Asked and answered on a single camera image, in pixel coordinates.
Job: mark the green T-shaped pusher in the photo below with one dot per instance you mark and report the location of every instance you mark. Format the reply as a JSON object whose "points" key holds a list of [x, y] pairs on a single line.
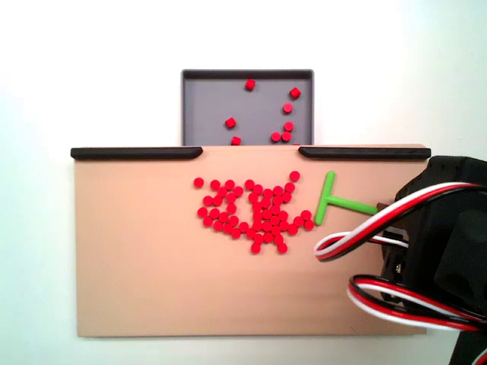
{"points": [[325, 197]]}

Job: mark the black edge bar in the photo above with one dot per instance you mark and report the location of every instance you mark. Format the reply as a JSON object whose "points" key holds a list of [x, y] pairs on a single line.
{"points": [[361, 153], [133, 153]]}

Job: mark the grey square tray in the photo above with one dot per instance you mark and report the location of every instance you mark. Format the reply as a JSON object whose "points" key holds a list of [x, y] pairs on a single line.
{"points": [[209, 106]]}

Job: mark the beige rectangular board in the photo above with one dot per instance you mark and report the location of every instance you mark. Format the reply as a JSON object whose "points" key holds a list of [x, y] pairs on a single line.
{"points": [[133, 266]]}

